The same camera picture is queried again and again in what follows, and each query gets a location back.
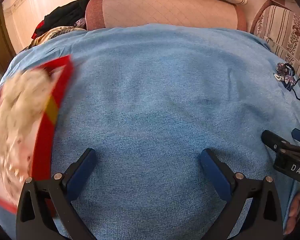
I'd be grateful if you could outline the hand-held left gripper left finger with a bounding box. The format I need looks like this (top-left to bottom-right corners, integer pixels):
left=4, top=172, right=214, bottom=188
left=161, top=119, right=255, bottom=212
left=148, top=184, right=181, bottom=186
left=16, top=148, right=98, bottom=240

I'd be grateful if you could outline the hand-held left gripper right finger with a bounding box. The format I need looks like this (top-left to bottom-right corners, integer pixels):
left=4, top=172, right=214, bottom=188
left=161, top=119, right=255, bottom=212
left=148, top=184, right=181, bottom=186
left=199, top=148, right=284, bottom=240

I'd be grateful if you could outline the red cardboard box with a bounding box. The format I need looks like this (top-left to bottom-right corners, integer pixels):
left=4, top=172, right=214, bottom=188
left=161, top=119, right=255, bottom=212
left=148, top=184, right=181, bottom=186
left=0, top=54, right=74, bottom=215

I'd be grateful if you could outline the person's right hand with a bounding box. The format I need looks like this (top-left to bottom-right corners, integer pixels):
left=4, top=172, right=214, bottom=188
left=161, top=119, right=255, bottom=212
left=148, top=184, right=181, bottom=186
left=286, top=187, right=300, bottom=234

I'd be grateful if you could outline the blue blanket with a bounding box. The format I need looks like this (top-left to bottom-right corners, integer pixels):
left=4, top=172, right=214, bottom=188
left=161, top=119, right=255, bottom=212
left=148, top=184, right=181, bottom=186
left=0, top=23, right=300, bottom=240

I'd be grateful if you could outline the beige floral cloth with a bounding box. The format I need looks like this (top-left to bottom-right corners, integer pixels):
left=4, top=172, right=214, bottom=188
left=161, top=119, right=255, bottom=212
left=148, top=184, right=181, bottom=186
left=27, top=26, right=88, bottom=48

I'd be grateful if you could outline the red garment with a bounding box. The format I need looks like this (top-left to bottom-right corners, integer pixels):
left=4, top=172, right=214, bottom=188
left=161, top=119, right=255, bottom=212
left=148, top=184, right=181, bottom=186
left=31, top=21, right=45, bottom=40

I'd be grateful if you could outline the wooden stained glass door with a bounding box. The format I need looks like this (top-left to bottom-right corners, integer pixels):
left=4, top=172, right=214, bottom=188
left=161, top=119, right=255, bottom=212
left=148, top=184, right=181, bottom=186
left=0, top=4, right=17, bottom=90

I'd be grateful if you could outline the black clothing pile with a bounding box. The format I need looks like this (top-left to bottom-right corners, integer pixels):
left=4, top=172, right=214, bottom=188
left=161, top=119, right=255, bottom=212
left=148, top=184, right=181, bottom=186
left=35, top=0, right=92, bottom=38

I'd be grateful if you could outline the pink quilted cushion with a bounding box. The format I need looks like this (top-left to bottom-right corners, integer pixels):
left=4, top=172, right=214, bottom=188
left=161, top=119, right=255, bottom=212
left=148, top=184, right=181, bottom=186
left=86, top=0, right=247, bottom=32

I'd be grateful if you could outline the navy striped hair tie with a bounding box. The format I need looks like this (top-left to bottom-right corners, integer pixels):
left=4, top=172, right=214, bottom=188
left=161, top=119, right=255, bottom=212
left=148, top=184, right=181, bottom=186
left=282, top=74, right=296, bottom=91

